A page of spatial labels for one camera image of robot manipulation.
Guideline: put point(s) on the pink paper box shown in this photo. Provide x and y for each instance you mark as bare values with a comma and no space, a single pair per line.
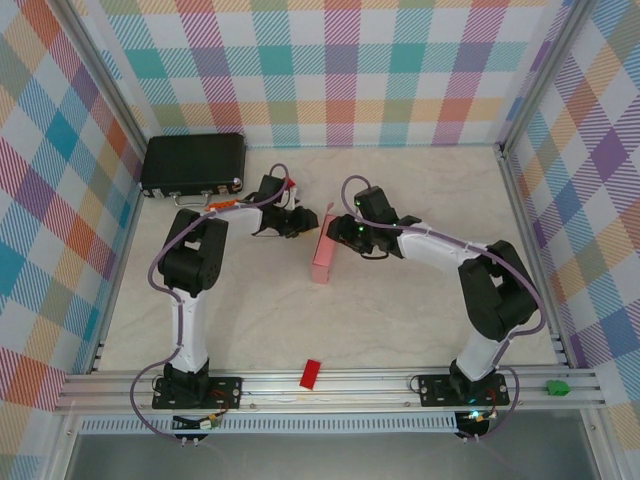
322,260

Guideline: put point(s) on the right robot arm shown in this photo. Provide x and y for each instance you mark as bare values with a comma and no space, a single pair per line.
505,300

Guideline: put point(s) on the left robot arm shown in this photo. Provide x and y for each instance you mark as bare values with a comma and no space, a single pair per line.
192,260

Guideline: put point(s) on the orange plastic toy part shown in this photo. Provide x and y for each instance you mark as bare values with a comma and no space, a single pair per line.
225,205

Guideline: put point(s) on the black briefcase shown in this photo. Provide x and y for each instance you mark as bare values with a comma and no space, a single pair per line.
192,160

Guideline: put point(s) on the red rectangular block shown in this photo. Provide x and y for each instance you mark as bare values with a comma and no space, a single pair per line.
310,373

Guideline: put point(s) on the grey metal plate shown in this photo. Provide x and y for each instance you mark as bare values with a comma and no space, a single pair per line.
325,457

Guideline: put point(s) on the green plastic block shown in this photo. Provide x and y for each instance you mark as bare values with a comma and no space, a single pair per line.
557,388

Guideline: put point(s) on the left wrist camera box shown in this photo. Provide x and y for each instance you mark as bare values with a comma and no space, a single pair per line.
290,197

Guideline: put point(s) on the narrow aluminium side rail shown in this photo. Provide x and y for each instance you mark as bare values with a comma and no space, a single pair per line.
131,225
534,250

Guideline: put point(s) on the wide aluminium rail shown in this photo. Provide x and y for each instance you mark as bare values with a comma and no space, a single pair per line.
350,392

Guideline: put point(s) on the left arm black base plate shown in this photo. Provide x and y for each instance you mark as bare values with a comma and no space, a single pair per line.
227,392

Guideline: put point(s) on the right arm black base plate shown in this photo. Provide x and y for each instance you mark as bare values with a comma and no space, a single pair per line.
435,390

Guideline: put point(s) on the aluminium frame post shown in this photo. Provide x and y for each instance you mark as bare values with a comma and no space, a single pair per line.
106,70
544,70

